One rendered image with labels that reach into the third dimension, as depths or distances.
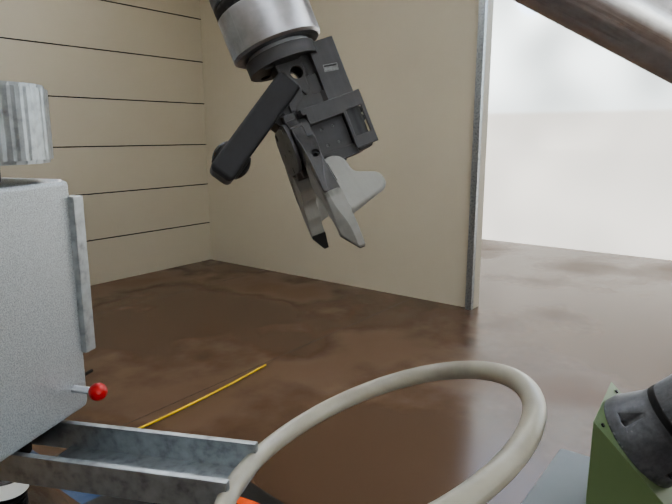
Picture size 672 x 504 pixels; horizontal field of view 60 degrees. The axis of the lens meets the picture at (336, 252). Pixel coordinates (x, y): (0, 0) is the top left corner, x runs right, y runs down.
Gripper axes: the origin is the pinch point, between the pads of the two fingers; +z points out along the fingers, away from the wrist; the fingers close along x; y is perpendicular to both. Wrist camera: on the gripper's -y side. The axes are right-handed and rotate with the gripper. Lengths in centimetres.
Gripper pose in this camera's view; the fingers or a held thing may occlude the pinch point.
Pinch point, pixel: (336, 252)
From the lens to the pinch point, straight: 58.4
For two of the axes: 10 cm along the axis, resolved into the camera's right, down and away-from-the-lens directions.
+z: 3.7, 9.3, 0.9
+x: -2.3, 0.0, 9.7
